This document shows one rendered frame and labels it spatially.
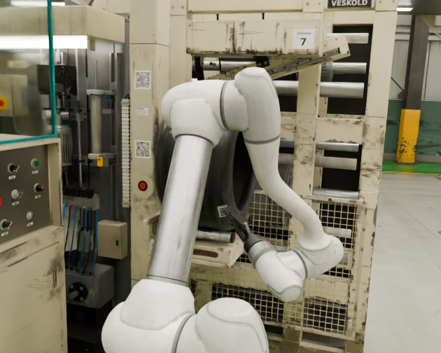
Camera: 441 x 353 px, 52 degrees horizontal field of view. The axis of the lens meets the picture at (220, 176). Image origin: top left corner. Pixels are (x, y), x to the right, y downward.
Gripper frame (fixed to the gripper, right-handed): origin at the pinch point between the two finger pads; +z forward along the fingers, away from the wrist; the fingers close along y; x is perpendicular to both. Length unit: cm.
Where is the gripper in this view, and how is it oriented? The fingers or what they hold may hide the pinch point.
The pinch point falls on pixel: (230, 213)
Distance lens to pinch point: 167.1
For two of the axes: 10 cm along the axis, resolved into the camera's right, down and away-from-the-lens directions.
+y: 1.3, 7.6, 6.3
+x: 8.9, -3.7, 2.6
